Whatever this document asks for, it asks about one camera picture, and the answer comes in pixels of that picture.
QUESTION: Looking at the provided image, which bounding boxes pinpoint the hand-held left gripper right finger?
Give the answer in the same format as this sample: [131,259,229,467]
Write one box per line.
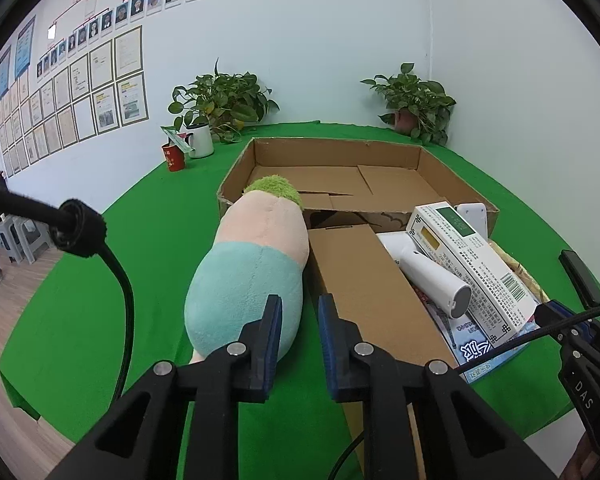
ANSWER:
[318,293,556,480]

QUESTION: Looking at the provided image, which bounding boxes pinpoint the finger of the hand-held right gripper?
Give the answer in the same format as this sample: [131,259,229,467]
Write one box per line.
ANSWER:
[559,250,600,309]
[534,300,600,456]

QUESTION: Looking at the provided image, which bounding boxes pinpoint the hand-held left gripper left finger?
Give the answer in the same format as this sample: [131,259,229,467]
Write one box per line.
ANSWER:
[45,294,284,480]

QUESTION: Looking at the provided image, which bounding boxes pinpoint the small brown cardboard box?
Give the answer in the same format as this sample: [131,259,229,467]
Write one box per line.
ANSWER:
[306,224,462,480]

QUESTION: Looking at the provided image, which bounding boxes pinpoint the pastel plush toy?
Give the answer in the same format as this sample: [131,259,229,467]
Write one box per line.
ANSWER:
[184,175,311,365]

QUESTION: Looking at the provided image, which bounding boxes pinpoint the colourful cartoon printed box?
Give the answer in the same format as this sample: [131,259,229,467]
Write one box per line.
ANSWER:
[420,285,541,386]

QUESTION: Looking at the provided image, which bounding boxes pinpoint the white box with green label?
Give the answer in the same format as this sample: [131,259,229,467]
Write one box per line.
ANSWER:
[406,201,538,348]

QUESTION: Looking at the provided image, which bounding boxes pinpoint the white rectangular device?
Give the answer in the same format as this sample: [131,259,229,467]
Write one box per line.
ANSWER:
[454,202,488,240]

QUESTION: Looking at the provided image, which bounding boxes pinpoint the large cardboard box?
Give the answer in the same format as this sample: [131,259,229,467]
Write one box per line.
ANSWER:
[216,136,501,248]

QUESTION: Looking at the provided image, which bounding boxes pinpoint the green tablecloth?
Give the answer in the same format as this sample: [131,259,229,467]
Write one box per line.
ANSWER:
[0,120,600,480]

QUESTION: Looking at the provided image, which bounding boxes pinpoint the red cup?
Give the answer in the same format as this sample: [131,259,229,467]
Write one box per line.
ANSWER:
[161,142,187,173]

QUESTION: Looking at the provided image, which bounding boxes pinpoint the white mug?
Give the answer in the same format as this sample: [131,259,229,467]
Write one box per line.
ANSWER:
[184,122,216,159]

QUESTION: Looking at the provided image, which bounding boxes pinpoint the green packet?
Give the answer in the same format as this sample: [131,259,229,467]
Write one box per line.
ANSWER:
[161,126,191,153]

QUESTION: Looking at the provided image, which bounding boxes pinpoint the potted plant in terracotta pot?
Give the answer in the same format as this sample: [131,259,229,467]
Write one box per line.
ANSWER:
[360,62,457,147]

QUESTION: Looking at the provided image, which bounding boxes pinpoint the leafy potted plant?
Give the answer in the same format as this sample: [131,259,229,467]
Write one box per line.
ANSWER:
[167,57,281,145]

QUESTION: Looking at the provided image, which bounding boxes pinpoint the black cable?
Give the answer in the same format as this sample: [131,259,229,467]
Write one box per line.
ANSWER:
[0,184,136,403]
[327,302,600,480]

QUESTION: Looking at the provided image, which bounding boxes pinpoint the group of framed wall certificates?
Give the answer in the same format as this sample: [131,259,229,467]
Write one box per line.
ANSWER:
[0,25,148,177]

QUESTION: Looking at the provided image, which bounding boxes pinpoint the blue wall posters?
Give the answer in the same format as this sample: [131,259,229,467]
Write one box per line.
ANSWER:
[0,15,37,128]

